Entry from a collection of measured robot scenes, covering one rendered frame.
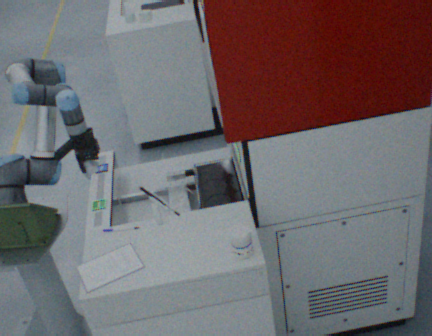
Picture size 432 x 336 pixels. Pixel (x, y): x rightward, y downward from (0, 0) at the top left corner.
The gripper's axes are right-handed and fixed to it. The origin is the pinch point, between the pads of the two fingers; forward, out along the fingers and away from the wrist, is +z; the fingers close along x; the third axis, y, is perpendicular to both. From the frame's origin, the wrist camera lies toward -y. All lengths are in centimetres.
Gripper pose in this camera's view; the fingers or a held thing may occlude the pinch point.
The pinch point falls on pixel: (87, 176)
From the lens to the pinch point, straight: 219.1
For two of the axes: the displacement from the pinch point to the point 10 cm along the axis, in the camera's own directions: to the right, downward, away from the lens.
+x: -1.3, -5.6, 8.2
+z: 1.4, 8.1, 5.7
